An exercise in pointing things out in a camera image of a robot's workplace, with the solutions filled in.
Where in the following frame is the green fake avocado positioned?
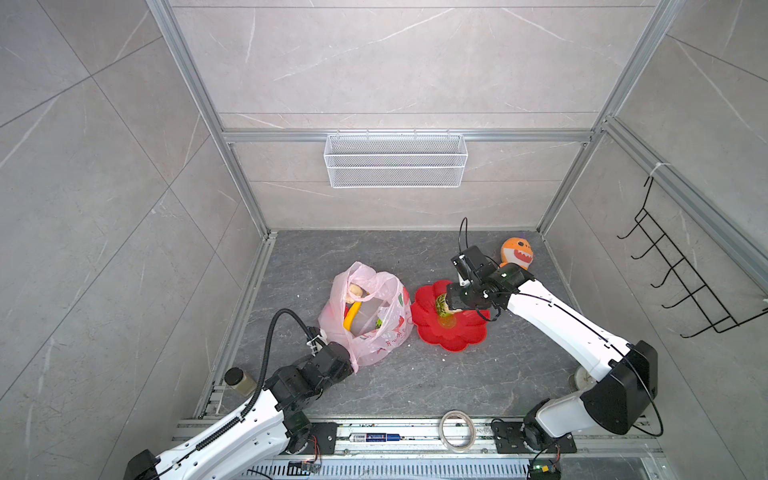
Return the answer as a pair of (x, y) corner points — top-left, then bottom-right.
(435, 294), (453, 318)

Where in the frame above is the red flower-shaped plate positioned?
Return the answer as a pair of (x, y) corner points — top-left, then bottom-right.
(411, 280), (489, 352)

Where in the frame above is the pink plastic bag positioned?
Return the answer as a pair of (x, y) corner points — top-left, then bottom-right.
(318, 262), (414, 371)

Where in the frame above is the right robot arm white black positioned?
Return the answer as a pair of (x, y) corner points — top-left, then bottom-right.
(446, 246), (658, 451)

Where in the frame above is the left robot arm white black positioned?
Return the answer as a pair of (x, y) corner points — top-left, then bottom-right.
(124, 342), (353, 479)

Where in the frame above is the yellow fake banana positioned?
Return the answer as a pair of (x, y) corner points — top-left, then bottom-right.
(343, 301), (362, 331)

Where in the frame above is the cream fake pear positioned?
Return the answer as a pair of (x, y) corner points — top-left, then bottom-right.
(345, 283), (373, 304)

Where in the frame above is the orange shark plush toy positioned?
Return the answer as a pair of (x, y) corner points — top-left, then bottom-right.
(500, 237), (534, 270)

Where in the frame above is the blue marker pen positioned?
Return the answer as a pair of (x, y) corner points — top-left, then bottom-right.
(349, 433), (403, 443)

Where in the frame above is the small dark-lid jar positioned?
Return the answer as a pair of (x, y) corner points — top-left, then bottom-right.
(224, 367), (257, 397)

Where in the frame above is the white round alarm clock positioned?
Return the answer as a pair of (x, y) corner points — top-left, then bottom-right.
(569, 366), (597, 392)

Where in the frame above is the clear tape roll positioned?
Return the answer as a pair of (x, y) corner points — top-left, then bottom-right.
(437, 410), (478, 454)

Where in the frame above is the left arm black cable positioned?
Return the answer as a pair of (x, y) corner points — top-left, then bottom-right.
(233, 308), (319, 421)

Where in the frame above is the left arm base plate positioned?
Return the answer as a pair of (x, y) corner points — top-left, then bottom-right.
(298, 422), (339, 456)

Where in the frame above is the white wire mesh basket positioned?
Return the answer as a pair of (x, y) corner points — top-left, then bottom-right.
(323, 133), (468, 189)

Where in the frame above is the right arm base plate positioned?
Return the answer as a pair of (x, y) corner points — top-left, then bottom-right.
(490, 418), (577, 454)

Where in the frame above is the black wire hook rack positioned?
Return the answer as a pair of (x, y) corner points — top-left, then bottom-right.
(616, 176), (767, 339)

